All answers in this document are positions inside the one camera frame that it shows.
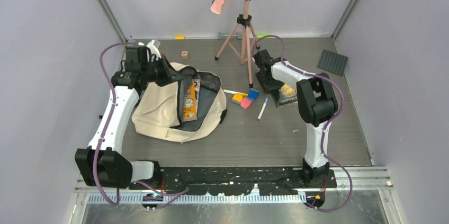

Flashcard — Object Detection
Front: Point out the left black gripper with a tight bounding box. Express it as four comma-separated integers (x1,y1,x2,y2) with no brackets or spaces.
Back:
142,54,184,87

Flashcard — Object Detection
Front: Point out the beige canvas backpack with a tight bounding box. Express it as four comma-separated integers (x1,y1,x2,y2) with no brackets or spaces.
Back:
131,62,227,143

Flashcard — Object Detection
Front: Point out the black hardcover book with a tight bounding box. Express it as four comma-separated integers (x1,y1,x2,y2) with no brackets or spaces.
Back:
271,84,298,108

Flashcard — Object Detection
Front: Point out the orange green paperback book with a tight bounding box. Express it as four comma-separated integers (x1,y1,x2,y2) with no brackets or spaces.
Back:
182,78,201,122

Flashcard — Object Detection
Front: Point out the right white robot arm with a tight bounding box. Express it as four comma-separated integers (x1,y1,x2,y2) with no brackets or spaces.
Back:
253,50,338,187

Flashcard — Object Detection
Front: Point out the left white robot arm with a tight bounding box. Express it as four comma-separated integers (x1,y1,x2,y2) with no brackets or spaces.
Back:
75,40,184,189

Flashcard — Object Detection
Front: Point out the pink tripod stand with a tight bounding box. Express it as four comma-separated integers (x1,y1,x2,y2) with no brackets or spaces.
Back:
214,0,260,88

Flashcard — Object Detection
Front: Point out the small wooden cube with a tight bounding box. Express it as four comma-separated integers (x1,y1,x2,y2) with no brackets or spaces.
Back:
181,51,189,59

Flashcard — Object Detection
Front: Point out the blue small eraser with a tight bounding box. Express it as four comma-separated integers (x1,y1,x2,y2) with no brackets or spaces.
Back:
247,88,259,101

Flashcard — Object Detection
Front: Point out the blue capped white marker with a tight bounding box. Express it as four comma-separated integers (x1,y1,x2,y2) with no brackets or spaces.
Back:
256,97,268,121

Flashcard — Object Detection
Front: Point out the yellow capped white marker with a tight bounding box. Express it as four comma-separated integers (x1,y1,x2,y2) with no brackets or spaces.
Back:
223,89,248,96

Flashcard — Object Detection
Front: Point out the yellow orange eraser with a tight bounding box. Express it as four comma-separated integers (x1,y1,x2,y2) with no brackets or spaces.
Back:
231,93,245,105

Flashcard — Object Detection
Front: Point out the pink eraser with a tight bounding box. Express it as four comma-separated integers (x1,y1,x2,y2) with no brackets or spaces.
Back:
240,96,253,109

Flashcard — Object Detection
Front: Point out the dark grey studded plate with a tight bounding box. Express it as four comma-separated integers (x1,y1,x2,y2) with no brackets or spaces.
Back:
317,50,348,76

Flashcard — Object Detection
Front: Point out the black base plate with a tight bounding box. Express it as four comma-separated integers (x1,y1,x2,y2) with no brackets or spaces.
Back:
129,166,337,196

